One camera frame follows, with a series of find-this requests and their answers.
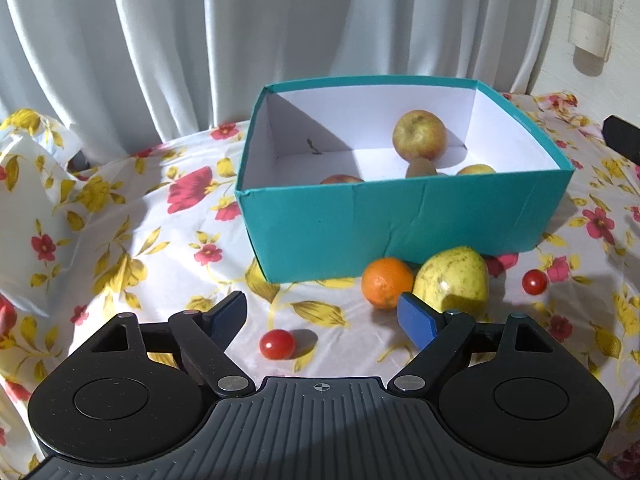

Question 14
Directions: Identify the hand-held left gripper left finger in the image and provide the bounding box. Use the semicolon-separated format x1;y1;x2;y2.
87;291;257;398

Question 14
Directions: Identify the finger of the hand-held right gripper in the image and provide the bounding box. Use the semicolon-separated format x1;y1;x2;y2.
602;115;640;167

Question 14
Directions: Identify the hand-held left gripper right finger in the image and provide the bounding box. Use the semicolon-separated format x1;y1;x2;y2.
387;292;548;397

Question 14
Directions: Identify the orange mandarin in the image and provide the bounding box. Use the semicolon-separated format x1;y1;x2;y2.
361;257;416;310

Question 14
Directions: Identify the yellow-green pear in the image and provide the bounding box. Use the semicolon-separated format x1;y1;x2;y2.
412;246;490;317

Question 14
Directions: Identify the red cherry tomato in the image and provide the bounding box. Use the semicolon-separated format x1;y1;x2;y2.
522;269;548;295
259;329;296;361

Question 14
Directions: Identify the teal cardboard box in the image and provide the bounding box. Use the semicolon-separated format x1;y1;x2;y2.
235;76;575;285

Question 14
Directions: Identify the brown kiwi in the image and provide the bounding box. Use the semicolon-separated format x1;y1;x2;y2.
405;157;438;179

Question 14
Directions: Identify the red and yellow apple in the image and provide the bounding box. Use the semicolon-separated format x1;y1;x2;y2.
392;110;447;163

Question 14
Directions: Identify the floral tablecloth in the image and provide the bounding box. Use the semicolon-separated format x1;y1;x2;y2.
0;91;640;480

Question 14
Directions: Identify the white curtain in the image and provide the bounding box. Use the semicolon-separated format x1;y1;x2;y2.
0;0;558;171

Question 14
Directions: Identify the white wall fixture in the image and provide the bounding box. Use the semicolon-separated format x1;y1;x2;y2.
567;0;618;63

